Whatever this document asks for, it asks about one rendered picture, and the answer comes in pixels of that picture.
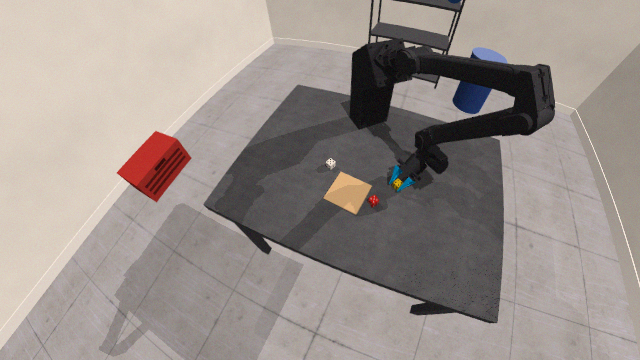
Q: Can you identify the yellow die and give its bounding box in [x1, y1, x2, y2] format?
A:
[392, 179, 403, 190]

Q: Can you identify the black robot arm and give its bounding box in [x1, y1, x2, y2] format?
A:
[374, 43, 555, 175]

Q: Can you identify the peach flat mat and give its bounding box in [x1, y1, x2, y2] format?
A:
[323, 172, 372, 214]

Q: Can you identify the red die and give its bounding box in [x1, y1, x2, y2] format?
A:
[368, 195, 379, 207]

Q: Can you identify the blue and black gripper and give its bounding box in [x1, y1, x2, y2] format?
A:
[389, 153, 426, 192]

